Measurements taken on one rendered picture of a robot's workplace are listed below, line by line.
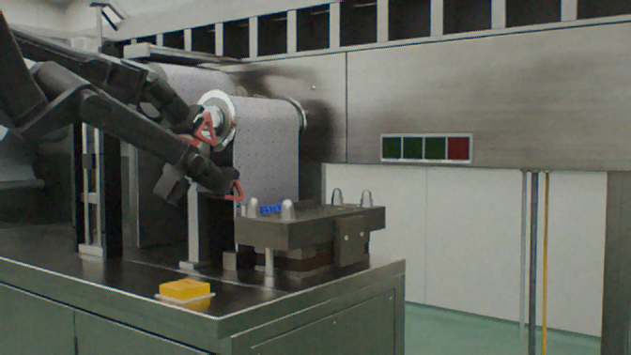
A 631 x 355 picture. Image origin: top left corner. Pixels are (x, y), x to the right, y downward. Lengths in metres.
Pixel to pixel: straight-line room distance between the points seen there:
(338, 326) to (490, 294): 2.73
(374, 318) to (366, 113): 0.52
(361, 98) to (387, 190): 2.71
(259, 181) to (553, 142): 0.68
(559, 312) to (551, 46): 2.70
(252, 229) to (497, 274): 2.81
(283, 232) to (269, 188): 0.26
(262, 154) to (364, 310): 0.45
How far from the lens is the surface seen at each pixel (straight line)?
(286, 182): 1.52
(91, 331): 1.43
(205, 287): 1.17
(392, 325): 1.53
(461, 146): 1.40
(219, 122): 1.38
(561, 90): 1.34
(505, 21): 1.41
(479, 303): 4.04
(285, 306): 1.16
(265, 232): 1.27
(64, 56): 1.23
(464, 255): 4.01
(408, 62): 1.48
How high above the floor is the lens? 1.21
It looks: 4 degrees down
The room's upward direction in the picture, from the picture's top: straight up
